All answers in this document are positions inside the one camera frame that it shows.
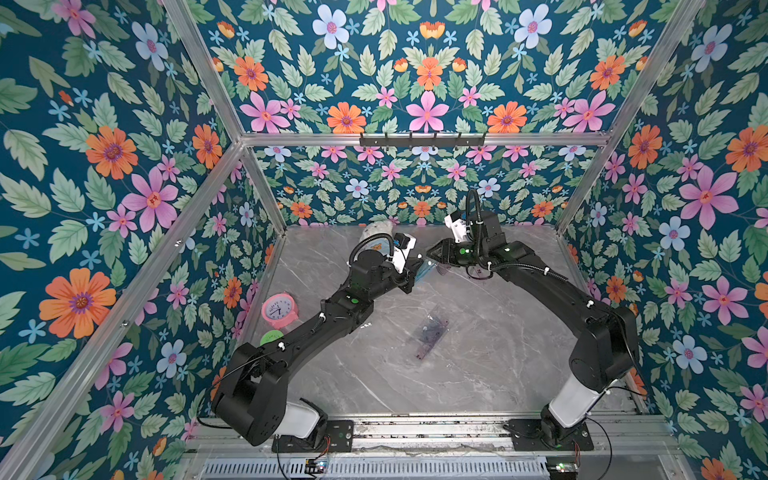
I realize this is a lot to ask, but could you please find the teal ruler set bag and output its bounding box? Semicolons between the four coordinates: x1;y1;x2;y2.
414;257;449;284

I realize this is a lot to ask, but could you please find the clear ruler set bag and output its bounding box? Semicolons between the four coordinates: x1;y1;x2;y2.
415;309;450;361

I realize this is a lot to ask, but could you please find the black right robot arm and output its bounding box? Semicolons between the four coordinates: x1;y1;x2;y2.
427;191;639;446

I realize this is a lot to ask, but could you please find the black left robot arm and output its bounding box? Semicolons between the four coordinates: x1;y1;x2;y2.
211;233;424;449

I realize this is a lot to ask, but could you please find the white teddy bear blue shirt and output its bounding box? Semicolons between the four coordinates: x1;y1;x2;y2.
360;220;395;254

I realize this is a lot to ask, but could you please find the pink alarm clock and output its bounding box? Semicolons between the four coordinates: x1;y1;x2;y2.
261;292;299;329

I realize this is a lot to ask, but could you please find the green small jar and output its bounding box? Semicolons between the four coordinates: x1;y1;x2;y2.
259;330;284;346

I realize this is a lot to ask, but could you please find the white vent grille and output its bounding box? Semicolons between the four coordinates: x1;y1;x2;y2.
201;457;550;479

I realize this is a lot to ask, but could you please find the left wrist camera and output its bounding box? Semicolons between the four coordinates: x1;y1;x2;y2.
391;233;417;273

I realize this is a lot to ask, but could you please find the black hook rail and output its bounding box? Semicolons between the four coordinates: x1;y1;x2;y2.
358;133;486;149

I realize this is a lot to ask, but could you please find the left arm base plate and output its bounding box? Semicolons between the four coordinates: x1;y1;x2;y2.
271;419;355;454

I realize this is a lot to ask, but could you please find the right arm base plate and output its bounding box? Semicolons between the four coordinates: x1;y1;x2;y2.
502;419;594;452

